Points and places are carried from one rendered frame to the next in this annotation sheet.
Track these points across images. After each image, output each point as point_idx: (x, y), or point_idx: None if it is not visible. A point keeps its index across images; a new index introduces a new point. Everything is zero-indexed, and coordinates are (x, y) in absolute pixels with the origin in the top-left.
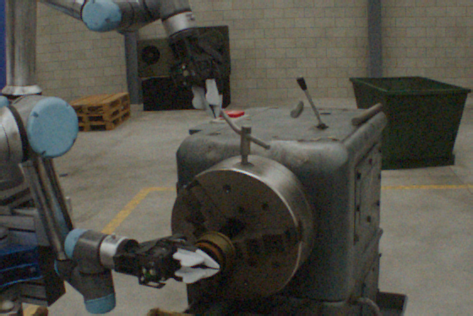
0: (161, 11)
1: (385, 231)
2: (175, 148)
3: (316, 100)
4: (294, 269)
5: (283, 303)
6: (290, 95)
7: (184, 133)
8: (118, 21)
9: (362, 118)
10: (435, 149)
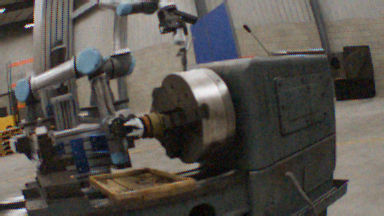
0: (156, 1)
1: None
2: (340, 121)
3: None
4: (203, 138)
5: (227, 172)
6: None
7: (349, 112)
8: (130, 9)
9: (295, 51)
10: None
